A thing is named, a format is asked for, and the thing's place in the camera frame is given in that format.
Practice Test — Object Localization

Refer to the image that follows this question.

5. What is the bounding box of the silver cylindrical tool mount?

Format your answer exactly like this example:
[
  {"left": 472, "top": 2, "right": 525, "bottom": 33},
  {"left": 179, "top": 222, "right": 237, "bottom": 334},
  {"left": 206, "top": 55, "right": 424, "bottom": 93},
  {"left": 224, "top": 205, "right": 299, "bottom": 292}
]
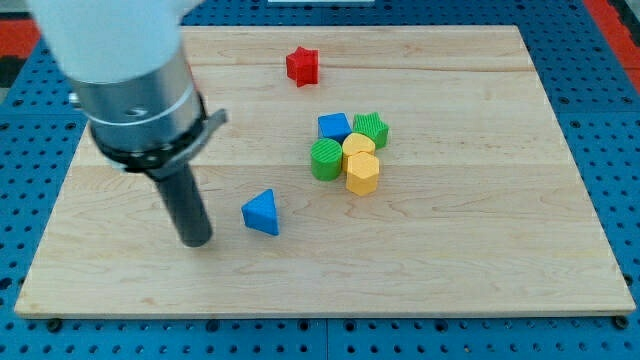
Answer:
[{"left": 71, "top": 49, "right": 228, "bottom": 181}]

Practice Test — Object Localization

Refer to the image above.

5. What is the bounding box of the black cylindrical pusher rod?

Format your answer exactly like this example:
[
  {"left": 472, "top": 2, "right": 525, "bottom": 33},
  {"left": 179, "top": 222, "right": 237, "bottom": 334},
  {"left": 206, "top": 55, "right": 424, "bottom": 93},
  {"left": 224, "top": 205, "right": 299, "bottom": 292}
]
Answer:
[{"left": 151, "top": 165, "right": 213, "bottom": 248}]

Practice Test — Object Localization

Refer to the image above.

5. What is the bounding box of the blue triangle block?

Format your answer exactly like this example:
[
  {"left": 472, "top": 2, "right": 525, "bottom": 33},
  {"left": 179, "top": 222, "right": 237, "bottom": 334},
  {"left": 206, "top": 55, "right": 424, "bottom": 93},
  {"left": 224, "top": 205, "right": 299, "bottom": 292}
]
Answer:
[{"left": 241, "top": 189, "right": 279, "bottom": 236}]

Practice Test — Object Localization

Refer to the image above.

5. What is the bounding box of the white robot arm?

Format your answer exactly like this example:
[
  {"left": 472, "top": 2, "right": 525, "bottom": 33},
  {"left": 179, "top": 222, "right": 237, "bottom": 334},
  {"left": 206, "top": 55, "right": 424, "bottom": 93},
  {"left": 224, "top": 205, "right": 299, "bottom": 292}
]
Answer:
[{"left": 28, "top": 0, "right": 227, "bottom": 247}]

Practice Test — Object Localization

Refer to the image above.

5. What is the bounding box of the green cylinder block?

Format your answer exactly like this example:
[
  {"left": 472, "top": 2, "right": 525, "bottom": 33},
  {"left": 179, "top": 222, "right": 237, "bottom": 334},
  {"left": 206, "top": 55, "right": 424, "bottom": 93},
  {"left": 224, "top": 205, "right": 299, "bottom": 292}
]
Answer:
[{"left": 310, "top": 138, "right": 343, "bottom": 181}]

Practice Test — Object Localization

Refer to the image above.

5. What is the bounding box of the red star block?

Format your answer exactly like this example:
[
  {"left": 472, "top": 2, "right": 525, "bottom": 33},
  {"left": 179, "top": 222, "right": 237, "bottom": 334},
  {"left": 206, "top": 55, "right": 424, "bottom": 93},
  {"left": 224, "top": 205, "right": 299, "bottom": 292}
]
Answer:
[{"left": 286, "top": 46, "right": 319, "bottom": 87}]

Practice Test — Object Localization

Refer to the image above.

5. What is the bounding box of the blue cube block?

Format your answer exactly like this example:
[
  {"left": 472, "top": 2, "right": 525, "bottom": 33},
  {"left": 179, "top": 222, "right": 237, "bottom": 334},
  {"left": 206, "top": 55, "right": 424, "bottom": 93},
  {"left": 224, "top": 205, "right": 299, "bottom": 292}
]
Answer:
[{"left": 317, "top": 113, "right": 352, "bottom": 144}]

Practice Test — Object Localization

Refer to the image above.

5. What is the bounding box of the yellow heart block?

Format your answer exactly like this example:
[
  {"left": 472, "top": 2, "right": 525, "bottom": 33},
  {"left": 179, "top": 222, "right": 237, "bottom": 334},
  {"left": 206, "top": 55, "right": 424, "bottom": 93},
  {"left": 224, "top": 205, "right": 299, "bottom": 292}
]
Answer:
[{"left": 342, "top": 133, "right": 376, "bottom": 171}]

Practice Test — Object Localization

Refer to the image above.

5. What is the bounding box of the light wooden board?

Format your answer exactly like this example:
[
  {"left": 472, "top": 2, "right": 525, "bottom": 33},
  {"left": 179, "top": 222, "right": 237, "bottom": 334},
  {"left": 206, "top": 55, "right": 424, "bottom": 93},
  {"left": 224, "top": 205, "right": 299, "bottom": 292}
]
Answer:
[{"left": 15, "top": 26, "right": 636, "bottom": 319}]

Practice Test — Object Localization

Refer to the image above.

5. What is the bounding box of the yellow hexagon block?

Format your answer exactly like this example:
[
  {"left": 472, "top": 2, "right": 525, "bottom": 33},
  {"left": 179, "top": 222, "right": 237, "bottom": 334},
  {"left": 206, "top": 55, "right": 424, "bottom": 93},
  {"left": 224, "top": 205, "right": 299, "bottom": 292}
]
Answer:
[{"left": 346, "top": 152, "right": 380, "bottom": 196}]

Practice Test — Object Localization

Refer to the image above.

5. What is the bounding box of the green star block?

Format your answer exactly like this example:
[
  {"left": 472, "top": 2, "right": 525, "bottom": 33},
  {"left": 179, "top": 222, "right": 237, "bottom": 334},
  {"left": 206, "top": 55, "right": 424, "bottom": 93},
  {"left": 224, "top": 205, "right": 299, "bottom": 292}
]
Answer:
[{"left": 353, "top": 112, "right": 389, "bottom": 149}]

